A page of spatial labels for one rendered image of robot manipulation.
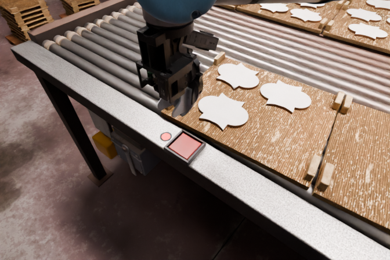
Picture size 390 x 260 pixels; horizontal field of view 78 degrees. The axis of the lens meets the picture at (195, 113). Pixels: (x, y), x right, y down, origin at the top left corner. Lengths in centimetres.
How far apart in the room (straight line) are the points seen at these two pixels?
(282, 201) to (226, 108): 27
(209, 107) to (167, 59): 33
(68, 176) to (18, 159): 41
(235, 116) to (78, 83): 53
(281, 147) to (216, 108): 20
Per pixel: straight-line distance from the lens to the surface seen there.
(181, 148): 60
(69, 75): 94
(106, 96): 80
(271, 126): 67
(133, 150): 74
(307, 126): 70
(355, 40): 118
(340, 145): 69
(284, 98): 74
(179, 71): 38
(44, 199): 181
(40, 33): 120
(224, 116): 65
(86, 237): 159
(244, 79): 78
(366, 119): 80
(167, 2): 21
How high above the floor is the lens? 141
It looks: 45 degrees down
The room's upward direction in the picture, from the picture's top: straight up
